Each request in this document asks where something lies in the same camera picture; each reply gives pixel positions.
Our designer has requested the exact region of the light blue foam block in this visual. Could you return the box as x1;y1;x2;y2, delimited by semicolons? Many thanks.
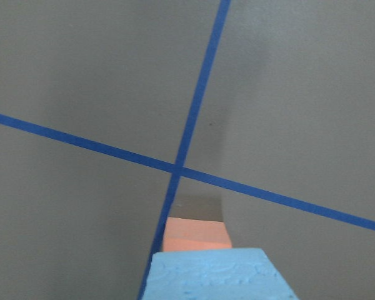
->
142;248;297;300

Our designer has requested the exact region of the orange foam block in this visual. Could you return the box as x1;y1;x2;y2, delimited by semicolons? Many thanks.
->
162;217;233;252

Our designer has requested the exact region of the blue tape line lengthwise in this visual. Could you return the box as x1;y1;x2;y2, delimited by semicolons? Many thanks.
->
137;0;231;299

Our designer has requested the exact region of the blue tape line crosswise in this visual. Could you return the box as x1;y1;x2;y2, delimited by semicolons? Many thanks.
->
0;114;375;231

